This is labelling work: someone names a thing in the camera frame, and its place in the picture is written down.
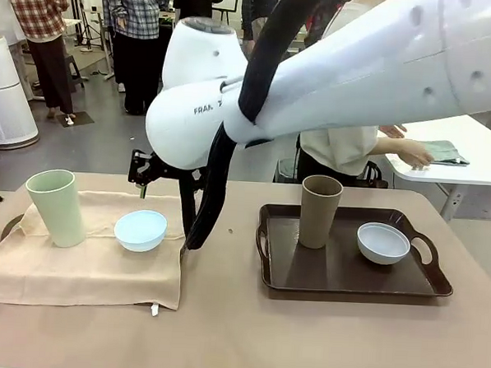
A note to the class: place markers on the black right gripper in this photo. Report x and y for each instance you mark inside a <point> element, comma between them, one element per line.
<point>147,168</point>

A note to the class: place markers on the light blue bowl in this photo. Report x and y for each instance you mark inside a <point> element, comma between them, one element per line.
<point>139,238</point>

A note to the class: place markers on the tall light green cup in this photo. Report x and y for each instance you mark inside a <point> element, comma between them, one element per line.
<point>60,215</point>

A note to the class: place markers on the beige cloth mat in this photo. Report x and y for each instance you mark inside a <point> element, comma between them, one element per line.
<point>80,274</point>

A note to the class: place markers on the tall brown cup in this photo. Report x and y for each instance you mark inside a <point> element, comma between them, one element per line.
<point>318,216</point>

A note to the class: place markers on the white grey bowl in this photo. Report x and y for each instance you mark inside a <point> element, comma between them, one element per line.
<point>382,251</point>

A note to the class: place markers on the teal cloth mat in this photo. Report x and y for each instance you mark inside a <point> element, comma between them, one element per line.
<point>447,151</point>

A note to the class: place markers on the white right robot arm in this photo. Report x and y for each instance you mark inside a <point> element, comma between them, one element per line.
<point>358,74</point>

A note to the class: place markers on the person's right forearm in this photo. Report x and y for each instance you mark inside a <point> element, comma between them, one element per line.
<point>385,148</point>

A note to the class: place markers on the dark brown serving tray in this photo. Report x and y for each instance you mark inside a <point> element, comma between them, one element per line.
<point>347,276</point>
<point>10,225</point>

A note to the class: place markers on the person's left hand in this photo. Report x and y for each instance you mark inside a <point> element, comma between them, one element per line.
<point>394,131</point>

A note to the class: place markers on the person's right hand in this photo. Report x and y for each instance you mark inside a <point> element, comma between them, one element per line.
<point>416,153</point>

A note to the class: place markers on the white air purifier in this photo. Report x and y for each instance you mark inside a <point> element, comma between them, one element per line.
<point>6,105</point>

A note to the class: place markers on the black floor plate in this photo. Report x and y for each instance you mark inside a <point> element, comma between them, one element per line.
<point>82,117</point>

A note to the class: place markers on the black step stool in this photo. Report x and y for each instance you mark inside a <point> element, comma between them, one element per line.
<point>76,70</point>

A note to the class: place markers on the bystander in blue plaid shirt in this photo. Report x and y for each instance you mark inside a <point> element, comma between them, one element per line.
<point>135,13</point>

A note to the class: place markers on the bystander in red plaid shirt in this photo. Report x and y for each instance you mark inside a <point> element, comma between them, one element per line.
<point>36,8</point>

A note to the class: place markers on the bystander in black top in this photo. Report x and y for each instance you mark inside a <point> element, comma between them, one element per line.
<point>197,0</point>

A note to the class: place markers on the person in cream t-shirt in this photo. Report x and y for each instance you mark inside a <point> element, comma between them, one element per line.
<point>346,152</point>

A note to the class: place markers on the bystander in beige trousers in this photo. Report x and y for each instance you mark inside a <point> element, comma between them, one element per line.
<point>254,11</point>

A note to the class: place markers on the white side table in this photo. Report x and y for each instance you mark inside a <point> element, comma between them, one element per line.
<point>478,138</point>

